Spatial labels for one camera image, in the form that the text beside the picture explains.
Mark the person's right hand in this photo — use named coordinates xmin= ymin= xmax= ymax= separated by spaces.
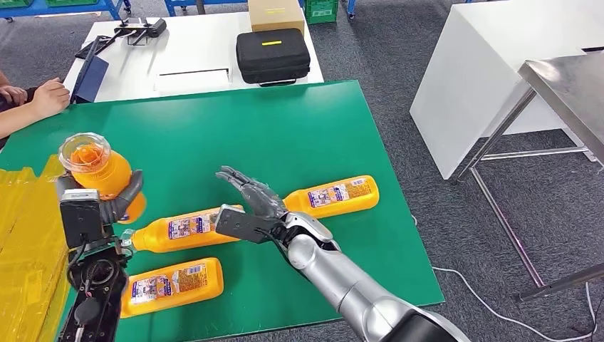
xmin=28 ymin=78 xmax=71 ymax=120

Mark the person's left hand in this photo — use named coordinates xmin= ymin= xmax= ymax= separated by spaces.
xmin=0 ymin=85 xmax=28 ymax=107

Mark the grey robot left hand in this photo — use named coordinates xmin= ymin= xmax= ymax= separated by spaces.
xmin=56 ymin=170 xmax=145 ymax=226

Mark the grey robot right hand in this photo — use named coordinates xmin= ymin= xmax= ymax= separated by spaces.
xmin=215 ymin=165 xmax=289 ymax=220

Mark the orange detergent bottle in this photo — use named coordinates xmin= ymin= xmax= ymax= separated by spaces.
xmin=58 ymin=132 xmax=147 ymax=224
xmin=282 ymin=175 xmax=380 ymax=219
xmin=120 ymin=256 xmax=224 ymax=319
xmin=120 ymin=204 xmax=245 ymax=254

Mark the black flat tablet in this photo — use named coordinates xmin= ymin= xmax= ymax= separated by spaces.
xmin=74 ymin=35 xmax=117 ymax=61

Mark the blue metal rack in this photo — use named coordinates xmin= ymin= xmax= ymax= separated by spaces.
xmin=163 ymin=0 xmax=251 ymax=17
xmin=0 ymin=0 xmax=134 ymax=22

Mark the yellow translucent plastic film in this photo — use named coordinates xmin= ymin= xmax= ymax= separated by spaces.
xmin=0 ymin=155 xmax=76 ymax=342

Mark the black controller with antennas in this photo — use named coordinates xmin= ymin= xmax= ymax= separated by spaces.
xmin=113 ymin=18 xmax=168 ymax=47

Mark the white flat box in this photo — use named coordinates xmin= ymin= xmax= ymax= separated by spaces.
xmin=153 ymin=67 xmax=233 ymax=95

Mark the black zippered carrying case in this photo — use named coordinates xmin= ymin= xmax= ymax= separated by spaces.
xmin=235 ymin=27 xmax=312 ymax=88

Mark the white desk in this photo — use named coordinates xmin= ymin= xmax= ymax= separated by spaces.
xmin=62 ymin=10 xmax=326 ymax=104

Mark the brown cardboard box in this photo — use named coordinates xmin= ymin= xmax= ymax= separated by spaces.
xmin=247 ymin=0 xmax=306 ymax=35

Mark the large white table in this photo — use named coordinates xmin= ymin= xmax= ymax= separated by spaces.
xmin=409 ymin=0 xmax=604 ymax=181

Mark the stainless steel table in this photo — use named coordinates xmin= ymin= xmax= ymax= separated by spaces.
xmin=450 ymin=49 xmax=604 ymax=303

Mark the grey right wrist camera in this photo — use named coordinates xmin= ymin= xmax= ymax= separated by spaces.
xmin=214 ymin=204 xmax=286 ymax=245

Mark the white floor cable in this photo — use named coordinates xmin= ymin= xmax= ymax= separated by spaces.
xmin=410 ymin=214 xmax=598 ymax=342

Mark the black floor cable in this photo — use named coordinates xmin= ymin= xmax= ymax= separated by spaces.
xmin=568 ymin=292 xmax=604 ymax=338

